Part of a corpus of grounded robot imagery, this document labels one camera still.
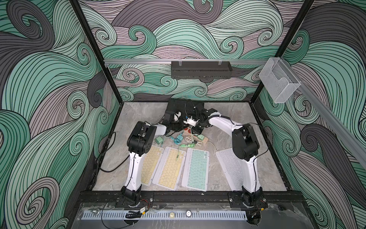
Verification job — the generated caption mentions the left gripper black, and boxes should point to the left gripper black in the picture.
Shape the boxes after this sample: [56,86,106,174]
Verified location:
[169,120,189,133]

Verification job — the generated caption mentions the teal charger adapter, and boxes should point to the teal charger adapter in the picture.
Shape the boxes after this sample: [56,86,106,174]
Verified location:
[175,134,184,145]

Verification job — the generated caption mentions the light green charger adapter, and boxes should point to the light green charger adapter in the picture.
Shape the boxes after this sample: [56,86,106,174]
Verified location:
[155,136,164,145]

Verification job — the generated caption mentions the yellow keyboard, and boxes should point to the yellow keyboard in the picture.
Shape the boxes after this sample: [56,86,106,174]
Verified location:
[141,146,165,186]
[152,147,186,191]

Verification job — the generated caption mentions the white keyboard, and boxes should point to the white keyboard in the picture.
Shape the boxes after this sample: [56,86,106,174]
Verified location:
[215,148,243,191]

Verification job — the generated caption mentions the green keyboard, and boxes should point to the green keyboard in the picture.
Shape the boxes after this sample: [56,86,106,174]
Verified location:
[181,148,209,191]

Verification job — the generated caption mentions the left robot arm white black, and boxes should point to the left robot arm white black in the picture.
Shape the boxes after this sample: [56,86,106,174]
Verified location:
[121,111,183,206]

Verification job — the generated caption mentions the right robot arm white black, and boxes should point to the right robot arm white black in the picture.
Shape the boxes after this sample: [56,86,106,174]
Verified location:
[187,107,263,206]

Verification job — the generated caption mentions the wooden power strip green plugs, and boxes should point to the wooden power strip green plugs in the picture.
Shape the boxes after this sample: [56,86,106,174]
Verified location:
[183,128,209,143]

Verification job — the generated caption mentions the black flat box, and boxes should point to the black flat box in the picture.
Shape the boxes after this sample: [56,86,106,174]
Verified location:
[166,99,205,116]

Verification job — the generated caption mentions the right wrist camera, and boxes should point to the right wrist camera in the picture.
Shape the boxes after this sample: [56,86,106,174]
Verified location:
[184,118,198,127]

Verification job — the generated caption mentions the black wall tray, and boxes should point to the black wall tray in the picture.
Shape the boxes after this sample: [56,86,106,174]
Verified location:
[171,62,233,80]

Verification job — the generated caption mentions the clear acrylic wall holder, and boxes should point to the clear acrylic wall holder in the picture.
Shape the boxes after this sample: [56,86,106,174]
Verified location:
[259,57,301,104]

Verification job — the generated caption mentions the aluminium wall rail back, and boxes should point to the aluminium wall rail back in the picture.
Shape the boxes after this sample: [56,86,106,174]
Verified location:
[104,58,268,65]

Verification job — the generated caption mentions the aluminium wall rail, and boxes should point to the aluminium wall rail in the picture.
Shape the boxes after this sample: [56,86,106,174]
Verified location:
[279,58,366,167]
[104,58,268,65]

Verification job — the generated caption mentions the white slotted cable duct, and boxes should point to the white slotted cable duct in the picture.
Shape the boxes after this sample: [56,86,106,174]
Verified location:
[81,210,247,221]

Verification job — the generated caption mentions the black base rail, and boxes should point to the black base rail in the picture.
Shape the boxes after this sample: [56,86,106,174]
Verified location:
[77,191,305,209]

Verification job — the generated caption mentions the aluminium wall rail right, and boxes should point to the aluminium wall rail right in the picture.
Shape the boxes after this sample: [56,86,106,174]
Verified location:
[279,58,366,167]

